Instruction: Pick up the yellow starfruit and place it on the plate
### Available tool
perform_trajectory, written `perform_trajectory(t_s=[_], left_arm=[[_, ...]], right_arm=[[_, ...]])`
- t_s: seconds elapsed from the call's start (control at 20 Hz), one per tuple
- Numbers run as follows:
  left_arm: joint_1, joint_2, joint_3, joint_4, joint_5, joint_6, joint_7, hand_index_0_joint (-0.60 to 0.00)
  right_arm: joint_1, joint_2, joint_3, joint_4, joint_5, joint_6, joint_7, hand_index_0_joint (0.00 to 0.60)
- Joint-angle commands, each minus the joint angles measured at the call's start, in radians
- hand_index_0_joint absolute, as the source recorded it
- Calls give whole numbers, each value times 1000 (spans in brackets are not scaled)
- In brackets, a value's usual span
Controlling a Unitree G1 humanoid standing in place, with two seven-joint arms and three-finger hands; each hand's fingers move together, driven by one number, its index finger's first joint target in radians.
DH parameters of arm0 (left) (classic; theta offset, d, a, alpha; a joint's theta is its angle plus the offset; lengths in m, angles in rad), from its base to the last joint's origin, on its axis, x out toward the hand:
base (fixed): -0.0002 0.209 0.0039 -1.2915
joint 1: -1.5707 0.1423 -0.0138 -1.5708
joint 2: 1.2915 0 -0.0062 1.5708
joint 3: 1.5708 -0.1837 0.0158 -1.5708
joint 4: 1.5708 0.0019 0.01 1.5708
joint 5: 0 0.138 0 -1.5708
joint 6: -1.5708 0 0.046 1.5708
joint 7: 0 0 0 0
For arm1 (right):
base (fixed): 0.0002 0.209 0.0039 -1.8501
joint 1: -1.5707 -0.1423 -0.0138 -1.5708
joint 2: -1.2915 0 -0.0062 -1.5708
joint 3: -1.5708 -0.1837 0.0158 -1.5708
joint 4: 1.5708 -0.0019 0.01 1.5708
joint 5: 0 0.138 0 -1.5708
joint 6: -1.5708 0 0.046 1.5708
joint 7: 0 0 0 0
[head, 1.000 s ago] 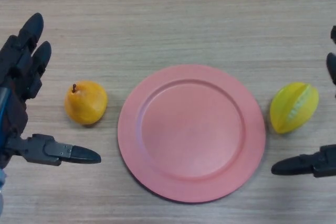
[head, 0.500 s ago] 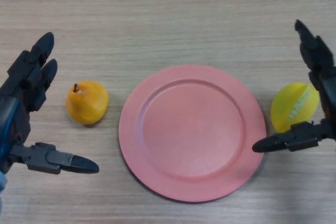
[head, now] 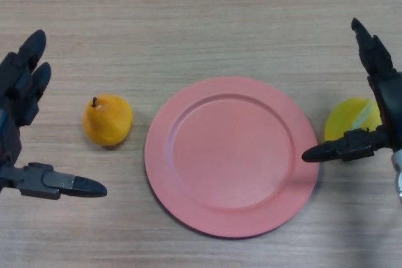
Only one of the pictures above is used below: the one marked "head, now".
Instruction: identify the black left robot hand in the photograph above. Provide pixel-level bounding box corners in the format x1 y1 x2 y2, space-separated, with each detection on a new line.
0 29 108 200

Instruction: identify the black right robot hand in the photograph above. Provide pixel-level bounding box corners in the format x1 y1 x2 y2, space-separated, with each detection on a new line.
301 18 402 164

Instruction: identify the yellow starfruit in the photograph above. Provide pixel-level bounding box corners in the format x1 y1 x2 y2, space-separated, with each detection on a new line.
324 97 383 142

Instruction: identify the pink round plate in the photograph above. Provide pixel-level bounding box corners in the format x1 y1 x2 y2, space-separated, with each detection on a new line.
144 76 320 239

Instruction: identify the orange yellow pear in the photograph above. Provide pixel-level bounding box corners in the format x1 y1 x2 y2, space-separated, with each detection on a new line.
82 93 134 147

